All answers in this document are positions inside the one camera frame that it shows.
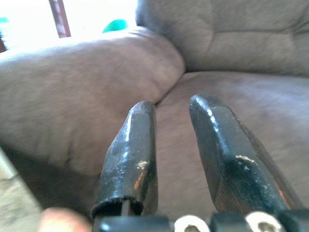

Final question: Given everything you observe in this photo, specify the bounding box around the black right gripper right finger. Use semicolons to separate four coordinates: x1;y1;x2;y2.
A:
189;93;304;215

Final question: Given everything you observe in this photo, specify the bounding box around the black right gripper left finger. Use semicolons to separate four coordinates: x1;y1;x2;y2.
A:
90;101;159;218

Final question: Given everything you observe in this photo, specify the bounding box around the pink pillow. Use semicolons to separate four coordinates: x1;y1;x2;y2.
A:
40;207;94;232

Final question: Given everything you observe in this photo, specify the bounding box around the brown fabric sofa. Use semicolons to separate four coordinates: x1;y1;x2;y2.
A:
0;0;309;218

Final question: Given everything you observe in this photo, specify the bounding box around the green plastic chair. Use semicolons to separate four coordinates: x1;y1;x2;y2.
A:
102;19;128;34

